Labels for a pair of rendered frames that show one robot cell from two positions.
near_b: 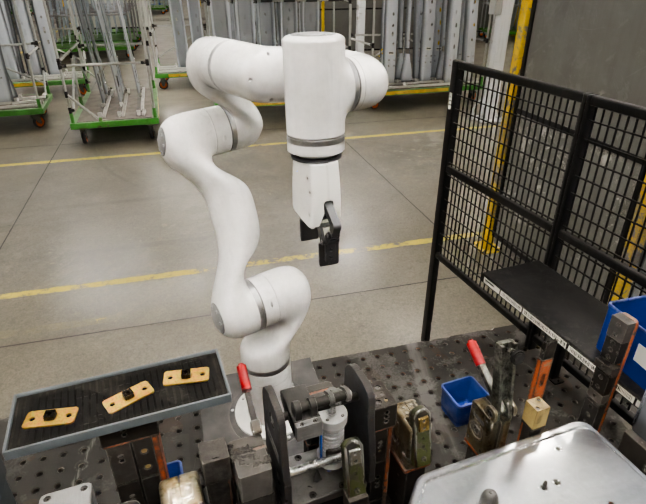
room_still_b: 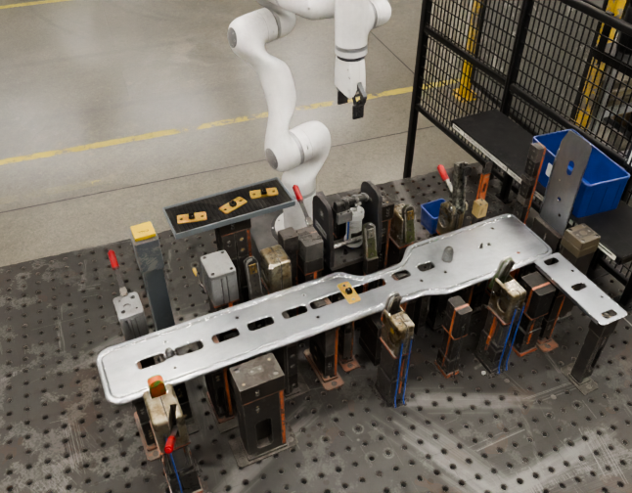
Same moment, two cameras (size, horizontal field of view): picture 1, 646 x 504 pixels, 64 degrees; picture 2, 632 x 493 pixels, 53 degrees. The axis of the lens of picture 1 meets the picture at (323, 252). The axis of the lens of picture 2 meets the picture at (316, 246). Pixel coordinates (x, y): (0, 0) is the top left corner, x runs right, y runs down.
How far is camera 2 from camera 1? 0.99 m
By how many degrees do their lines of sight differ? 13
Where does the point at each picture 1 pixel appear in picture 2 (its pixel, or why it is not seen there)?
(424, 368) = (407, 197)
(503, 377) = (459, 185)
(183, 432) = not seen: hidden behind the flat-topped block
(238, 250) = (285, 111)
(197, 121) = (256, 22)
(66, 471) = not seen: hidden behind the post
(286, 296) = (316, 141)
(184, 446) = not seen: hidden behind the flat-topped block
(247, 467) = (308, 241)
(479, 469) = (443, 241)
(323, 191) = (356, 77)
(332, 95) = (363, 24)
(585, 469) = (506, 237)
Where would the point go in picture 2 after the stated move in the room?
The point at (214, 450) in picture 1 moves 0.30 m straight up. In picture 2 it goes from (289, 233) to (285, 147)
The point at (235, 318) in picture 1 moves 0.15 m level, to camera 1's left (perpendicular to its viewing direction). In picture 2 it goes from (285, 157) to (238, 159)
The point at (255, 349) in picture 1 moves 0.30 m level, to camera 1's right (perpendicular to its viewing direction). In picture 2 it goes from (293, 180) to (382, 176)
